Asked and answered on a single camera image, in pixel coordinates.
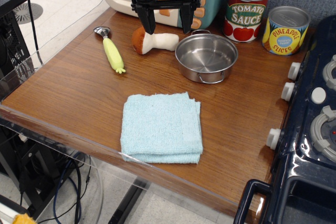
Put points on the tomato sauce can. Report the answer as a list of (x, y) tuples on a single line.
[(243, 19)]

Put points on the light blue folded cloth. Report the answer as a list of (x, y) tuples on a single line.
[(161, 128)]

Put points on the pineapple slices can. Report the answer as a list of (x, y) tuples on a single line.
[(285, 31)]

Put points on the plush brown white mushroom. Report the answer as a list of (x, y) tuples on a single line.
[(143, 42)]

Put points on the clear acrylic table guard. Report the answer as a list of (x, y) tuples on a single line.
[(77, 99)]

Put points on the dark blue toy stove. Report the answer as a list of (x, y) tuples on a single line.
[(302, 187)]

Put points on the stainless steel two-handled pan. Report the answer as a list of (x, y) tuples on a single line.
[(206, 58)]

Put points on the black computer tower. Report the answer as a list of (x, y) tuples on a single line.
[(14, 52)]

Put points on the spoon with yellow-green handle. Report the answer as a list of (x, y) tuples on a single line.
[(111, 51)]

